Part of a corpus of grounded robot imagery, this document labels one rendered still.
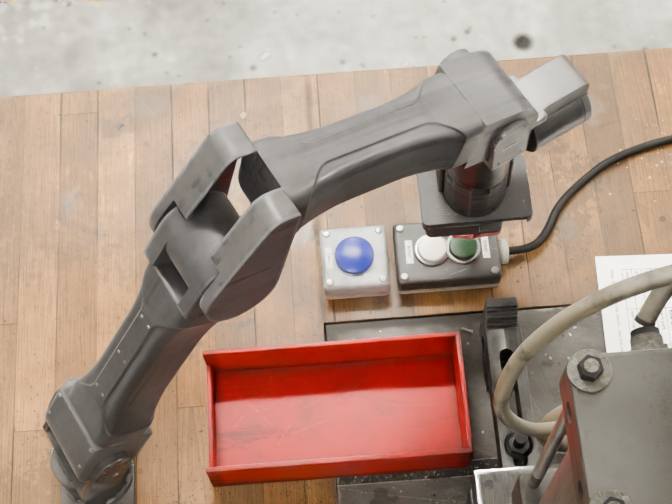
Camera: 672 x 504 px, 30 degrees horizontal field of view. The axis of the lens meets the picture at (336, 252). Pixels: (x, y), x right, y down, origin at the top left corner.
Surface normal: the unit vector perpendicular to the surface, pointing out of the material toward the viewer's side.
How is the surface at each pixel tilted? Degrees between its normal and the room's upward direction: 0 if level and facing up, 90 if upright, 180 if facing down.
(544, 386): 0
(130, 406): 84
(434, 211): 1
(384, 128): 17
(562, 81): 1
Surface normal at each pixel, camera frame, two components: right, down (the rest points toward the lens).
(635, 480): -0.03, -0.40
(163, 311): -0.71, 0.17
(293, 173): 0.22, -0.53
